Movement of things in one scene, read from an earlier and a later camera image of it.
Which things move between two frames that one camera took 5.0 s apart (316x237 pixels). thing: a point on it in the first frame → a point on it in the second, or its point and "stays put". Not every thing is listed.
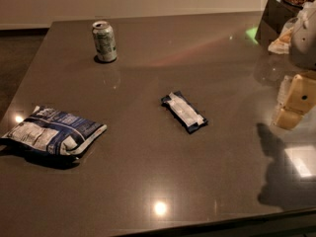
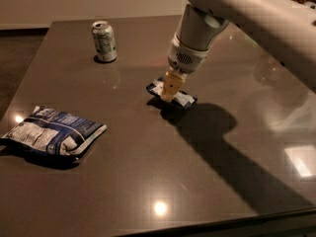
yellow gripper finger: [301, 96] → [184, 57]
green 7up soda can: [105, 43] stays put
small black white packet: [183, 110] → [183, 99]
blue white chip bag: [54, 131] stays put
